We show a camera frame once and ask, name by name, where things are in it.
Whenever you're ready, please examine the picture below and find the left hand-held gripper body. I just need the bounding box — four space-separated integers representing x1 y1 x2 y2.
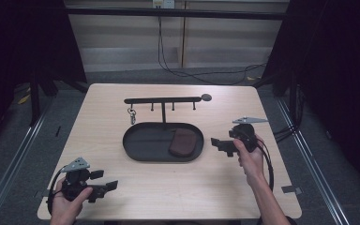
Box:
60 157 108 203

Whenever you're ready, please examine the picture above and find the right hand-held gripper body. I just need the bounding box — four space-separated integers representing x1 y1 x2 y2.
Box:
228 116 269 154

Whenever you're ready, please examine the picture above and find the brown zip pouch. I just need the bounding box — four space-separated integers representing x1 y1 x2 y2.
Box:
168 127 198 158

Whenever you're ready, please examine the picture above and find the black key rack with tray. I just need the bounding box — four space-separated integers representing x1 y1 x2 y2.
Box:
122 93 213 163

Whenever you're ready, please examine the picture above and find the silver key ring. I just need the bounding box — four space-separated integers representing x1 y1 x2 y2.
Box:
127 107 138 126

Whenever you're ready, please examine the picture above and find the person's right hand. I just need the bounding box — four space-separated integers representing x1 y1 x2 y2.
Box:
232 134 267 186

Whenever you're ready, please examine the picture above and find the person's left hand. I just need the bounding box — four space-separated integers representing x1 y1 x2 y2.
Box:
49 177 94 225

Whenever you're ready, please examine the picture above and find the grey tape strip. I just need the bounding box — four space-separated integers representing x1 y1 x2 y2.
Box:
280 185 303 196
33 189 50 199

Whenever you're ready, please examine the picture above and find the yellow floor tape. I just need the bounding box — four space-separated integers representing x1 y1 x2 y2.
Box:
17 93 32 105

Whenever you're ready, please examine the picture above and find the black horizontal bar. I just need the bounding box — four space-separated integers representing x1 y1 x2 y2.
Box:
65 7 289 22

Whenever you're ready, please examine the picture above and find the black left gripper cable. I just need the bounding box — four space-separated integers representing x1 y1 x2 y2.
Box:
46 170 65 216

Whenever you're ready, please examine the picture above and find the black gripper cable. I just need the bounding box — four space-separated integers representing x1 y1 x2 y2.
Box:
255 138 276 192
46 170 65 216

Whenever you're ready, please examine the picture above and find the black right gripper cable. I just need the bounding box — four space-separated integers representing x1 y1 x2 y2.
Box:
255 138 276 192

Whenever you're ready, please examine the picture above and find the black cable bundle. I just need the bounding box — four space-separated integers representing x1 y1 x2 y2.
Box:
272 83 302 143

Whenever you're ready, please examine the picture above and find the silver floor rail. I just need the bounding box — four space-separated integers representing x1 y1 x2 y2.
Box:
0 99 55 225
275 97 353 225

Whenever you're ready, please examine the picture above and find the long black wall cable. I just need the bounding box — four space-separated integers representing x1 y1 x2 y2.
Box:
157 15 267 86

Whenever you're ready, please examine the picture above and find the white wall socket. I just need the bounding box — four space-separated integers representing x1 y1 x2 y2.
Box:
152 0 175 9

